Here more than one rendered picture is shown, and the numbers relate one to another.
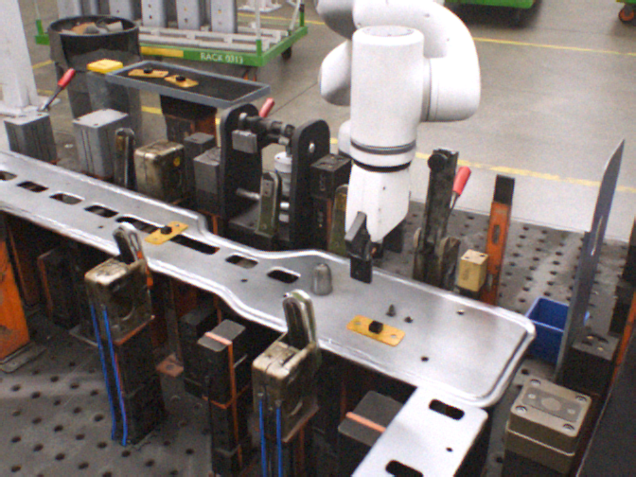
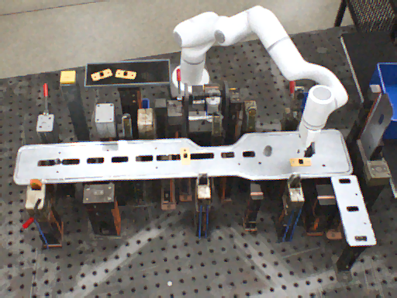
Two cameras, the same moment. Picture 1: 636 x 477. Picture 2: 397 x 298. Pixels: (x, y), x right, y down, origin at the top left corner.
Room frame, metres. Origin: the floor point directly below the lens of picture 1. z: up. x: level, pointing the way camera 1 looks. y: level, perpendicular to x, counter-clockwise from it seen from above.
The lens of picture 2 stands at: (0.17, 0.97, 2.84)
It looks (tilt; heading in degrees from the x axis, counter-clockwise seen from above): 52 degrees down; 329
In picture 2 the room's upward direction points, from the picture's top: 4 degrees counter-clockwise
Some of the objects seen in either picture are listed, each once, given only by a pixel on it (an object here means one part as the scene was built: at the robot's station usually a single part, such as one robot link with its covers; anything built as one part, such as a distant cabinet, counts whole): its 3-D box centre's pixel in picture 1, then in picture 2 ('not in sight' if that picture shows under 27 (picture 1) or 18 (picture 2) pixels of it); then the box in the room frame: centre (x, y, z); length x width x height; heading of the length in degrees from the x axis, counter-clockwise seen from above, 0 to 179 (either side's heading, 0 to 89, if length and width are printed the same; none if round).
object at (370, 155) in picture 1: (383, 146); (313, 118); (0.83, -0.08, 1.29); 0.09 x 0.08 x 0.03; 148
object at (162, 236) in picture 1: (166, 230); (185, 155); (1.12, 0.28, 1.01); 0.08 x 0.04 x 0.01; 148
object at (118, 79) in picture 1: (186, 82); (127, 74); (1.53, 0.30, 1.16); 0.37 x 0.14 x 0.02; 58
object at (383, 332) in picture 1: (375, 327); (301, 161); (0.83, -0.08, 1.01); 0.08 x 0.04 x 0.01; 58
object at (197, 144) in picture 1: (207, 220); (161, 129); (1.35, 0.25, 0.90); 0.05 x 0.05 x 0.40; 58
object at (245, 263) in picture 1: (248, 332); (226, 174); (1.03, 0.13, 0.84); 0.12 x 0.05 x 0.29; 148
